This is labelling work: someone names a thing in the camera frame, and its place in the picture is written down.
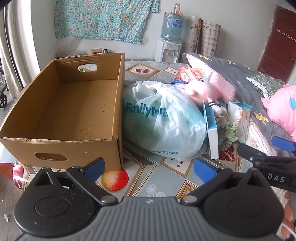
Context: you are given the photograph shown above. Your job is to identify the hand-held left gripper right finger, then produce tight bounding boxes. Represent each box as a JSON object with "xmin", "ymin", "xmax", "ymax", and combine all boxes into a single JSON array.
[{"xmin": 180, "ymin": 158, "xmax": 272, "ymax": 206}]

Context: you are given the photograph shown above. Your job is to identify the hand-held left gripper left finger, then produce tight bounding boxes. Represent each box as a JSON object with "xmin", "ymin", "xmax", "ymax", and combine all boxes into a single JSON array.
[{"xmin": 30, "ymin": 157, "xmax": 119, "ymax": 206}]

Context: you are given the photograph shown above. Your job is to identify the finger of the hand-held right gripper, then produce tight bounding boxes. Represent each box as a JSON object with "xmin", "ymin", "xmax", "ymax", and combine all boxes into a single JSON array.
[
  {"xmin": 271, "ymin": 136, "xmax": 296, "ymax": 153},
  {"xmin": 237, "ymin": 143, "xmax": 296, "ymax": 168}
]

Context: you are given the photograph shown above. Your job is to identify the green scrunchie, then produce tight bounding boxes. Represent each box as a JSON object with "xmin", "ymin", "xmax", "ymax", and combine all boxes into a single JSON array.
[{"xmin": 218, "ymin": 115, "xmax": 239, "ymax": 151}]

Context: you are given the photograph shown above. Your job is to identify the brown cardboard box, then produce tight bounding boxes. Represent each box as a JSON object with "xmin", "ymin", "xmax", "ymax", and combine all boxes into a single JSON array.
[{"xmin": 0, "ymin": 52, "xmax": 126, "ymax": 172}]

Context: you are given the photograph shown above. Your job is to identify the pink knitted cloth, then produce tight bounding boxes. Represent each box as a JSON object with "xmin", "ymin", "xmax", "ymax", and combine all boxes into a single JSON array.
[{"xmin": 209, "ymin": 71, "xmax": 237, "ymax": 103}]

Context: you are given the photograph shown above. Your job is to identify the pink plush toy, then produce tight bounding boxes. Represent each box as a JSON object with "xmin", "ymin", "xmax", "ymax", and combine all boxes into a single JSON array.
[{"xmin": 184, "ymin": 77, "xmax": 228, "ymax": 115}]

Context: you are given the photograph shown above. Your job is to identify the person's right hand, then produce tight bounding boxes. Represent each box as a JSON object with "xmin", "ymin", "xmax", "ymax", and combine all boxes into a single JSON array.
[{"xmin": 280, "ymin": 191, "xmax": 296, "ymax": 241}]

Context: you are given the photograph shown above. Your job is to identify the blue and white box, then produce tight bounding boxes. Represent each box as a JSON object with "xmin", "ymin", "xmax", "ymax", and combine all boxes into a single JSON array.
[{"xmin": 202, "ymin": 100, "xmax": 219, "ymax": 160}]

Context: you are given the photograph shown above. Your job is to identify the pink plush pillow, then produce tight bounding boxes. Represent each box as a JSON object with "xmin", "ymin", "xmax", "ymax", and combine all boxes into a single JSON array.
[{"xmin": 260, "ymin": 84, "xmax": 296, "ymax": 138}]

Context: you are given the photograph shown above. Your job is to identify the white snack packet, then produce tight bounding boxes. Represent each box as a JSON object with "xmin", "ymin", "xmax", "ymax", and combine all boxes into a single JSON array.
[{"xmin": 228, "ymin": 100, "xmax": 253, "ymax": 144}]

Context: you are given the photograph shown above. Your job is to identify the dark floral lace cloth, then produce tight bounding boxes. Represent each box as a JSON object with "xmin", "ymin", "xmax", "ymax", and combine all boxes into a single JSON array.
[{"xmin": 245, "ymin": 74, "xmax": 286, "ymax": 99}]

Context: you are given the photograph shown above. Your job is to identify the white plastic bag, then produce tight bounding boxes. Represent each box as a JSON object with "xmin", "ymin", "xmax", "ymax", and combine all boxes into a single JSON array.
[{"xmin": 122, "ymin": 80, "xmax": 208, "ymax": 161}]

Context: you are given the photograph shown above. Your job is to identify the grey quilt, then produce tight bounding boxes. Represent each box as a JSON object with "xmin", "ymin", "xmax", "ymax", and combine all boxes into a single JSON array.
[{"xmin": 181, "ymin": 52, "xmax": 296, "ymax": 159}]

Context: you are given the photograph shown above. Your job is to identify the dark red door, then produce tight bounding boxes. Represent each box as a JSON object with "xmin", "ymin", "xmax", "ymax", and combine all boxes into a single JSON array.
[{"xmin": 256, "ymin": 6, "xmax": 296, "ymax": 83}]

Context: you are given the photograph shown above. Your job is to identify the pink wet wipes pack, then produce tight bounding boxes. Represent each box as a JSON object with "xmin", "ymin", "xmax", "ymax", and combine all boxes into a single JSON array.
[{"xmin": 179, "ymin": 66, "xmax": 212, "ymax": 82}]

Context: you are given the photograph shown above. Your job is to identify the metal hook rack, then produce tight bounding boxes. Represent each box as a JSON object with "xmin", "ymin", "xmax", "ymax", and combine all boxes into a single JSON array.
[{"xmin": 277, "ymin": 29, "xmax": 296, "ymax": 42}]

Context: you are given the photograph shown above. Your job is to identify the white water dispenser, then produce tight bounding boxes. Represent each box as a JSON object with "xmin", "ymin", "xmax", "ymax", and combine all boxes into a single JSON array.
[{"xmin": 154, "ymin": 38, "xmax": 183, "ymax": 64}]

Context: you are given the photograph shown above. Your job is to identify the clear plastic bag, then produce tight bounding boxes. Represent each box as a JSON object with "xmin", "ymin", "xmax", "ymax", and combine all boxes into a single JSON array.
[{"xmin": 57, "ymin": 36, "xmax": 80, "ymax": 58}]

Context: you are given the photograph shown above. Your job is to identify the checked patterned roll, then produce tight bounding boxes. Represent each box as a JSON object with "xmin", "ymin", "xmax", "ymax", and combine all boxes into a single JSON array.
[{"xmin": 200, "ymin": 20, "xmax": 222, "ymax": 57}]

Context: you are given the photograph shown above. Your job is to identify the floral patterned roll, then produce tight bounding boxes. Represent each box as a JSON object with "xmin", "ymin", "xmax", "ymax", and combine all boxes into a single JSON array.
[{"xmin": 183, "ymin": 15, "xmax": 202, "ymax": 55}]

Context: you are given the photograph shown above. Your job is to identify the grey curtain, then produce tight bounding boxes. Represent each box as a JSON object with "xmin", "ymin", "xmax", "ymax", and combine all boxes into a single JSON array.
[{"xmin": 0, "ymin": 0, "xmax": 41, "ymax": 93}]

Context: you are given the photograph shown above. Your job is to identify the black wheeled frame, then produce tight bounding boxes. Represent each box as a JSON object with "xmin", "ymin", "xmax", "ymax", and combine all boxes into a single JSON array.
[{"xmin": 0, "ymin": 64, "xmax": 8, "ymax": 110}]

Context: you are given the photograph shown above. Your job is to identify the teal floral wall cloth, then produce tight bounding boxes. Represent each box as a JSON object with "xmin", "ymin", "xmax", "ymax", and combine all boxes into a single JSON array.
[{"xmin": 54, "ymin": 0, "xmax": 160, "ymax": 44}]

